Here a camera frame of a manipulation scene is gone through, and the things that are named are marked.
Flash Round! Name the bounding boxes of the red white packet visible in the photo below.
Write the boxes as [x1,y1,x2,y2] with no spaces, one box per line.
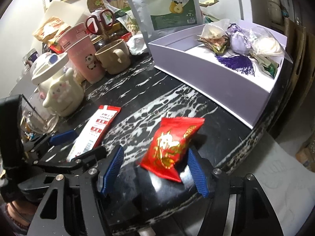
[66,105,121,162]

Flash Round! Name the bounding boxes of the red snack packet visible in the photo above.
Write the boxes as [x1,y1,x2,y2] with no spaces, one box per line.
[140,117,205,183]

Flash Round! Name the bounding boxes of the green snack packet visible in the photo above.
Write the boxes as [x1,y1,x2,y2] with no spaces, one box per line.
[255,55,279,79]

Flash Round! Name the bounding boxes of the cereal snack bag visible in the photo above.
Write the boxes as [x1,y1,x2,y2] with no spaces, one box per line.
[198,35,230,54]

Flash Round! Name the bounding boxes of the purple sachet with tassel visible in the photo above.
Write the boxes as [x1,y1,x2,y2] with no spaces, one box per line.
[216,23,255,76]

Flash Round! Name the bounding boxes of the clear bag with yellow item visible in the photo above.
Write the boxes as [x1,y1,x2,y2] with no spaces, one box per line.
[198,19,230,41]

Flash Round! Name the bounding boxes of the white rope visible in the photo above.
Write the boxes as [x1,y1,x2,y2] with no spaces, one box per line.
[250,27,294,64]

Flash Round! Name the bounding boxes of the person's left hand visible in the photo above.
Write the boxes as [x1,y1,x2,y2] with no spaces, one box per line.
[1,200,37,235]

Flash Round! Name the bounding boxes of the glass cup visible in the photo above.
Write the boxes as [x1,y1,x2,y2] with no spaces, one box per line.
[22,93,59,134]

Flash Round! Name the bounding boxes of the cream bunny teapot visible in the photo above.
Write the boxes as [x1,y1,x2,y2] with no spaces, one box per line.
[31,52,84,117]

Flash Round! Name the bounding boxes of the beige ceramic mug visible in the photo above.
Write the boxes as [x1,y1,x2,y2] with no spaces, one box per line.
[95,39,131,75]

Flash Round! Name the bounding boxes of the pink paper cups stack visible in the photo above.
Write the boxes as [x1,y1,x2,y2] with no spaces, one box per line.
[57,22,105,84]

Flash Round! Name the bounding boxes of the orange red snack bag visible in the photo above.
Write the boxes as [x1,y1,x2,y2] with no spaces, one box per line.
[32,16,71,54]

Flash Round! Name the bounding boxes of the white open gift box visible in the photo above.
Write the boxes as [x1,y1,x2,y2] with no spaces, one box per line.
[148,25,289,128]

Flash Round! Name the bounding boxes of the silver tea pouch bag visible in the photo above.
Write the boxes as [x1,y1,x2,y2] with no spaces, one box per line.
[127,0,203,44]

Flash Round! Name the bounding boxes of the brown cardboard sheets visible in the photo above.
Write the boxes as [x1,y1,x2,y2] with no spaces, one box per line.
[268,18,314,138]

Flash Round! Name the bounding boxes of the white rice cooker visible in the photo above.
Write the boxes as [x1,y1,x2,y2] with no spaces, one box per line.
[268,0,283,25]

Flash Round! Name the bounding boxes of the red handled scissors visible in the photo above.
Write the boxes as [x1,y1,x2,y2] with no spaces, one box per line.
[85,9,115,35]

